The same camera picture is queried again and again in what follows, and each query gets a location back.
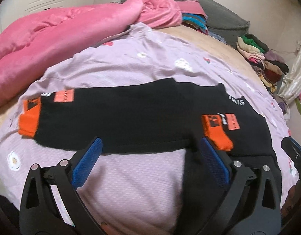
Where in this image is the grey headboard cover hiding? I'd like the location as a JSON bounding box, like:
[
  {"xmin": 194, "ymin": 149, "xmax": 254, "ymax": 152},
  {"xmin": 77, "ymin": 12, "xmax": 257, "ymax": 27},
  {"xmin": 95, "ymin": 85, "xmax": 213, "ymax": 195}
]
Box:
[{"xmin": 119, "ymin": 0, "xmax": 251, "ymax": 48}]

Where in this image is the black orange-cuffed sweater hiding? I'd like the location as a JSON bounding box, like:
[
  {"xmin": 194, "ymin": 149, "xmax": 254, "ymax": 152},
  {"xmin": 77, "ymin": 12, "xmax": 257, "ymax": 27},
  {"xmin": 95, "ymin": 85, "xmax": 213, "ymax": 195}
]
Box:
[{"xmin": 19, "ymin": 79, "xmax": 282, "ymax": 234}]

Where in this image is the beige bed sheet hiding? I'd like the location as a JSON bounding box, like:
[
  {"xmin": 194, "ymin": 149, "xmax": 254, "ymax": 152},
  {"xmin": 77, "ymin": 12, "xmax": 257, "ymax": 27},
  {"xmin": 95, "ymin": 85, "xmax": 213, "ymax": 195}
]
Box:
[{"xmin": 156, "ymin": 25, "xmax": 265, "ymax": 90}]

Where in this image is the colourful folded clothes pile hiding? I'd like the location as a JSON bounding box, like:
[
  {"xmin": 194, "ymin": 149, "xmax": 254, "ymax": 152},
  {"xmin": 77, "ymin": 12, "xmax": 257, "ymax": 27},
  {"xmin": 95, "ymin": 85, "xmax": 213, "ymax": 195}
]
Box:
[{"xmin": 236, "ymin": 33, "xmax": 289, "ymax": 94}]

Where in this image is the lilac strawberry print blanket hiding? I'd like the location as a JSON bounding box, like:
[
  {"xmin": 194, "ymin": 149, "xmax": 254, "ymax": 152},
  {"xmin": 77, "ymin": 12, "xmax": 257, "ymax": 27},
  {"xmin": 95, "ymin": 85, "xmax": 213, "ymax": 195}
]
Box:
[{"xmin": 0, "ymin": 23, "xmax": 298, "ymax": 234}]

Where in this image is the pink plush quilt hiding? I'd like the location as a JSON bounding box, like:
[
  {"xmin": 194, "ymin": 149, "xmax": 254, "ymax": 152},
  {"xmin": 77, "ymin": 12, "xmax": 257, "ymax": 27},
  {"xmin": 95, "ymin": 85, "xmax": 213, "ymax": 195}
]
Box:
[{"xmin": 0, "ymin": 0, "xmax": 182, "ymax": 106}]

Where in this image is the striped folded clothes stack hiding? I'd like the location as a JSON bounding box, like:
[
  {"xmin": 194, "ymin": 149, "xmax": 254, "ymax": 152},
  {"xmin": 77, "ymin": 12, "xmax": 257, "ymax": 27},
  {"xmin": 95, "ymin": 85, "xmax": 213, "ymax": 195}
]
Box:
[{"xmin": 177, "ymin": 0, "xmax": 209, "ymax": 35}]

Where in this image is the cream satin curtain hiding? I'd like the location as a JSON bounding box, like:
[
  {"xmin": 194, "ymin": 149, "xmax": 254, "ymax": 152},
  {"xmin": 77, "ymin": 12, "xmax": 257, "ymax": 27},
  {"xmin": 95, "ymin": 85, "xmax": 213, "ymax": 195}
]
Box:
[{"xmin": 278, "ymin": 48, "xmax": 301, "ymax": 104}]

